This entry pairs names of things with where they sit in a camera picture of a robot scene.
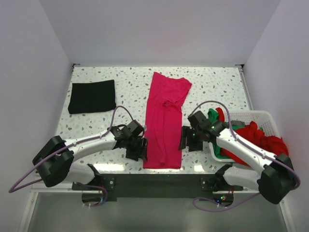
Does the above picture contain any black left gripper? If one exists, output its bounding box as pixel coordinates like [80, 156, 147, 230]
[125, 136, 148, 161]

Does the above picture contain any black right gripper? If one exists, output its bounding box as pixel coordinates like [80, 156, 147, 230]
[178, 126, 203, 152]

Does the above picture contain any magenta t shirt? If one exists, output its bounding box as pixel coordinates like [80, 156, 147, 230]
[143, 72, 192, 169]

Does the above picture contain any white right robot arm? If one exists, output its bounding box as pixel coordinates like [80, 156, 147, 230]
[179, 111, 300, 204]

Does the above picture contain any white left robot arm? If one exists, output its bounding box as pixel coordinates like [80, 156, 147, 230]
[32, 120, 148, 189]

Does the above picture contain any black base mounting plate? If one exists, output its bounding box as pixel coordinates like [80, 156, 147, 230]
[72, 174, 243, 204]

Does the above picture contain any green t shirt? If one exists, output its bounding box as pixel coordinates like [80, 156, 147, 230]
[208, 107, 228, 160]

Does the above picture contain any folded black t shirt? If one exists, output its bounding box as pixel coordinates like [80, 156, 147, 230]
[68, 80, 116, 114]

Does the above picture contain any white plastic laundry basket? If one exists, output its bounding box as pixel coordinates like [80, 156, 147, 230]
[209, 110, 281, 162]

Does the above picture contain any red t shirt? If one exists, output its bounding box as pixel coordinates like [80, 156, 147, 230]
[221, 120, 289, 166]

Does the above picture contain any aluminium frame rail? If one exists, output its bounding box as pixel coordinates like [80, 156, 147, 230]
[19, 169, 295, 232]

